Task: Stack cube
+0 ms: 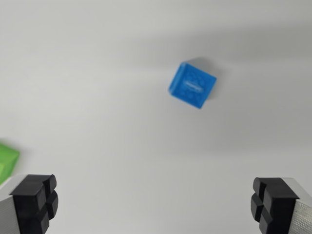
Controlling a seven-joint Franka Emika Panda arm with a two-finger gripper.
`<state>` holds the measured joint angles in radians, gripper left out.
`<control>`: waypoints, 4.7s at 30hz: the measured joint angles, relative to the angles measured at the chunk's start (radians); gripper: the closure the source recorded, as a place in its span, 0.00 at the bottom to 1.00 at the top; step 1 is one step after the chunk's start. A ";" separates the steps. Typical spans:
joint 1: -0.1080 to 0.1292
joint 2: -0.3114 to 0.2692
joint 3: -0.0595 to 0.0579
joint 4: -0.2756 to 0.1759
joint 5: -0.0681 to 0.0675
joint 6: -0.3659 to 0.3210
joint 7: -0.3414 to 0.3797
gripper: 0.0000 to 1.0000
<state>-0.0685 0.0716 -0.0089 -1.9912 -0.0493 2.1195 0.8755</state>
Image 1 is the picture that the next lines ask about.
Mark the black-padded silver gripper right finger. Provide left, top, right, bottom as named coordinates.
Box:
left=250, top=177, right=312, bottom=234

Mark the black-padded silver gripper left finger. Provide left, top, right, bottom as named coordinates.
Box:
left=0, top=174, right=59, bottom=234

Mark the blue embossed rubber cube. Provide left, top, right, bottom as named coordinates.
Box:
left=167, top=57, right=217, bottom=111

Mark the green embossed rubber cube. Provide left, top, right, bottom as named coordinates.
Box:
left=0, top=138, right=20, bottom=186

